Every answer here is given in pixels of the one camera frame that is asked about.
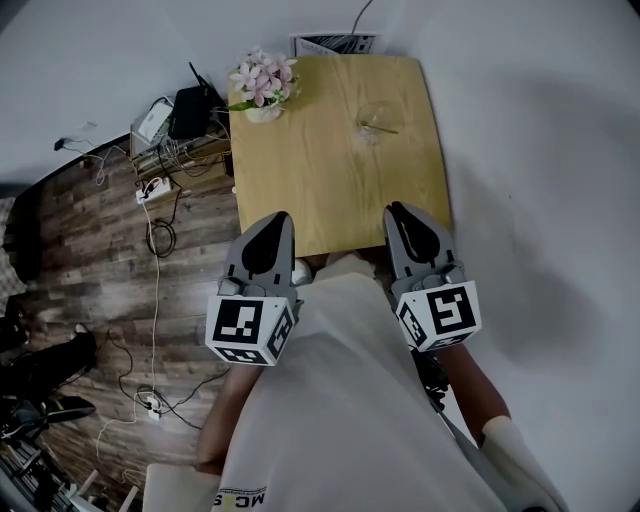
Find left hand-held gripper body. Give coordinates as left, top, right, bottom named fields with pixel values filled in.
left=204, top=273, right=304, bottom=369

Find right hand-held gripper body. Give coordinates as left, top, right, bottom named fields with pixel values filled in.
left=389, top=257, right=484, bottom=354

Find thin metal spoon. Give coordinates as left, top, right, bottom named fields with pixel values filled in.
left=360, top=119, right=400, bottom=136

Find clear glass cup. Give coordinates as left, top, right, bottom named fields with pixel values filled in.
left=355, top=100, right=402, bottom=148

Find person's right forearm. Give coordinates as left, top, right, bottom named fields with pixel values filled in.
left=438, top=343, right=512, bottom=447

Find person's left forearm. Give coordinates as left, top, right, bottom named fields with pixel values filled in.
left=194, top=365, right=262, bottom=476

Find person's white shoe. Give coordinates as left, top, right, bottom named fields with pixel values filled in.
left=291, top=257, right=315, bottom=287

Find white power strip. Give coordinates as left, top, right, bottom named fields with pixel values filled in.
left=134, top=176, right=174, bottom=206
left=135, top=388, right=165, bottom=422

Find person's white shirt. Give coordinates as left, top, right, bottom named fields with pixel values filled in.
left=142, top=271, right=572, bottom=512

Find low wooden shelf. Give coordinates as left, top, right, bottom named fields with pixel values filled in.
left=128, top=123, right=236, bottom=177

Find black router with antennas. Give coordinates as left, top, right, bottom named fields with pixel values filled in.
left=166, top=61, right=227, bottom=142

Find pink flowers in white pot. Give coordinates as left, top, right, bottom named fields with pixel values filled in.
left=226, top=44, right=302, bottom=125

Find white box device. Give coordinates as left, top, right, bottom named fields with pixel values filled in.
left=136, top=97, right=176, bottom=144

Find black stand with legs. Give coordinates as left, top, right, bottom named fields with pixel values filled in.
left=0, top=322, right=98, bottom=451

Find printed black and white sheet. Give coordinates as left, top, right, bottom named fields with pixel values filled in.
left=289, top=32, right=379, bottom=58

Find long white cable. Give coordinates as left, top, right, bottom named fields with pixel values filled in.
left=94, top=197, right=164, bottom=456

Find coiled black cable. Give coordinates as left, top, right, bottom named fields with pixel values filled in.
left=146, top=218, right=178, bottom=260

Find long black floor cable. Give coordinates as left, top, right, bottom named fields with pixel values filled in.
left=105, top=327, right=229, bottom=432

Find grey cable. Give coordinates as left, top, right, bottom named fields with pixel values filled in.
left=350, top=0, right=375, bottom=36

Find metal frame rack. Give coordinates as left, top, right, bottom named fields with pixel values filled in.
left=0, top=439, right=69, bottom=512

